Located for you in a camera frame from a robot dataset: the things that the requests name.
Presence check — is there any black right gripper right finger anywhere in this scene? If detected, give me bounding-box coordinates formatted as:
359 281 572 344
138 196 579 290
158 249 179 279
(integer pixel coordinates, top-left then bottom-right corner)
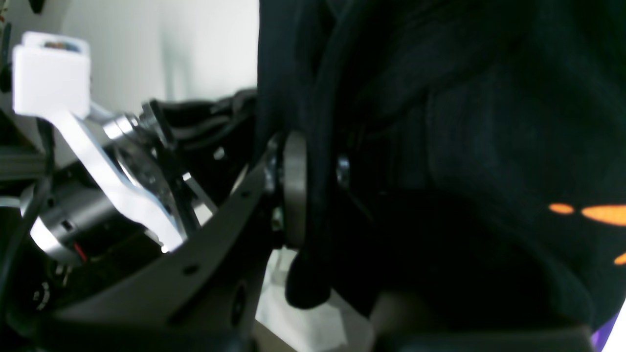
337 154 595 335

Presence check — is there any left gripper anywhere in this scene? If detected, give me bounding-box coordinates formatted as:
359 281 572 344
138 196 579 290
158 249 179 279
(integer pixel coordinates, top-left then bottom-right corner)
27 89 259 313

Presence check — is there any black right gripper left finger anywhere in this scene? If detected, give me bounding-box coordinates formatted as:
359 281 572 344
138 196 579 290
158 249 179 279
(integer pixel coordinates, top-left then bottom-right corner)
44 132 307 350

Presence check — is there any black T-shirt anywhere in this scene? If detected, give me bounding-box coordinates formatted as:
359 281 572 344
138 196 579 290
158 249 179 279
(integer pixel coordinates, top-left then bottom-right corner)
255 0 625 330

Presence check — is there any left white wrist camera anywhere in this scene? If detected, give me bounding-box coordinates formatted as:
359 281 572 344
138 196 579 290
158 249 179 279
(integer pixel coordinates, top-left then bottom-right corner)
13 32 185 251

